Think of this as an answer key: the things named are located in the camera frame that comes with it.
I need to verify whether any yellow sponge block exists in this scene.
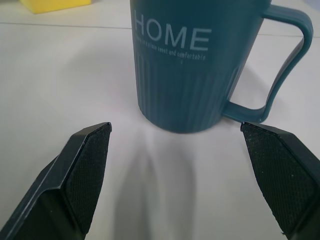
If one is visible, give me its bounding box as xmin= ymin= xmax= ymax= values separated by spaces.
xmin=19 ymin=0 xmax=91 ymax=15

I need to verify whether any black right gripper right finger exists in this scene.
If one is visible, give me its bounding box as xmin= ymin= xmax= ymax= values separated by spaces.
xmin=239 ymin=121 xmax=320 ymax=240

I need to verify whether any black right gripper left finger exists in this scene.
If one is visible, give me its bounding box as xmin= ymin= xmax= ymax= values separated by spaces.
xmin=0 ymin=121 xmax=113 ymax=240

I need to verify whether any teal ribbed HOME mug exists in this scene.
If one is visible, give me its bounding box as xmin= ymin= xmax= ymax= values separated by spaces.
xmin=129 ymin=0 xmax=314 ymax=134

